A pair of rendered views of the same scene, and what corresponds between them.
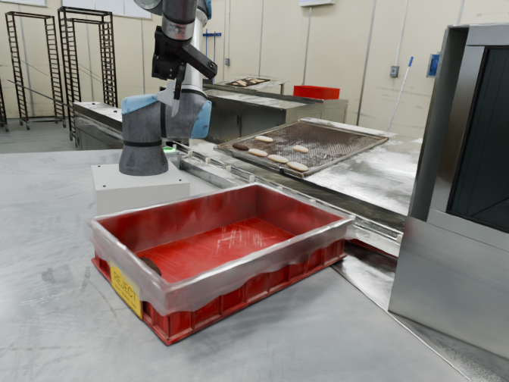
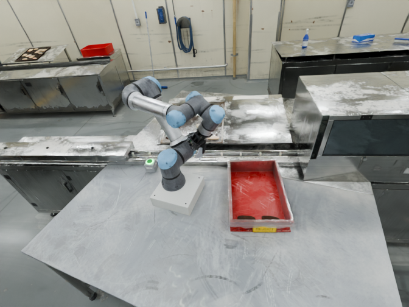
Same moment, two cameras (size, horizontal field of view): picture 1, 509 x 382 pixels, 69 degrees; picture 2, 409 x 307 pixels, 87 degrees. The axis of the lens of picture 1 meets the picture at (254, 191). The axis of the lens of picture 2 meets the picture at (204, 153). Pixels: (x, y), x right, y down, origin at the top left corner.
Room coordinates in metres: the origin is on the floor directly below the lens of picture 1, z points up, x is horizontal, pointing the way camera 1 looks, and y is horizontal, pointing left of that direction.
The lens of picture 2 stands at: (0.26, 0.78, 1.90)
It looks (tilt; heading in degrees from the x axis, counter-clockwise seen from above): 40 degrees down; 321
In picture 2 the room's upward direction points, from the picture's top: 7 degrees counter-clockwise
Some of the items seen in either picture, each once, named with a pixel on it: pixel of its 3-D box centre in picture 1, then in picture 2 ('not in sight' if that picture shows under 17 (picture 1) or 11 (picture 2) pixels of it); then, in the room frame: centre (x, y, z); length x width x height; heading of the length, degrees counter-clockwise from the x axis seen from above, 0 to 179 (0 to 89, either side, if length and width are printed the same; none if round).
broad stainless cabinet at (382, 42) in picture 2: not in sight; (338, 78); (1.29, -2.77, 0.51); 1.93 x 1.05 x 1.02; 41
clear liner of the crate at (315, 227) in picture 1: (226, 239); (255, 191); (0.73, 0.05, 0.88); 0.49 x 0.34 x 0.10; 133
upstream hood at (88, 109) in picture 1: (120, 119); (58, 151); (2.15, 0.79, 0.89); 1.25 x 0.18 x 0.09; 41
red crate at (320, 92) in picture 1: (316, 92); (97, 49); (5.07, -0.73, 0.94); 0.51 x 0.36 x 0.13; 45
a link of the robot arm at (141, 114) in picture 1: (144, 116); (169, 162); (1.14, 0.35, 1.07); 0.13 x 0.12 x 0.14; 99
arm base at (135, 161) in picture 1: (143, 154); (172, 176); (1.14, 0.35, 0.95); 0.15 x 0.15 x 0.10
